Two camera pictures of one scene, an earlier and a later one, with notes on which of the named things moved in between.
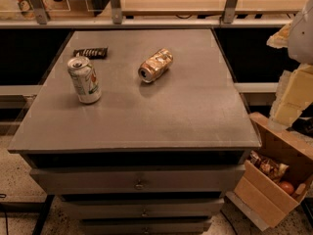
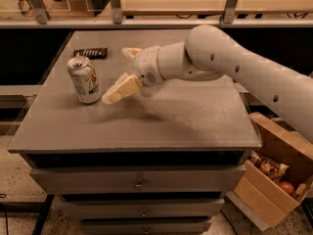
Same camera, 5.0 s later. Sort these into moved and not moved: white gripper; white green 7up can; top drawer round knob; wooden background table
Moved: white gripper
Not moved: wooden background table; white green 7up can; top drawer round knob
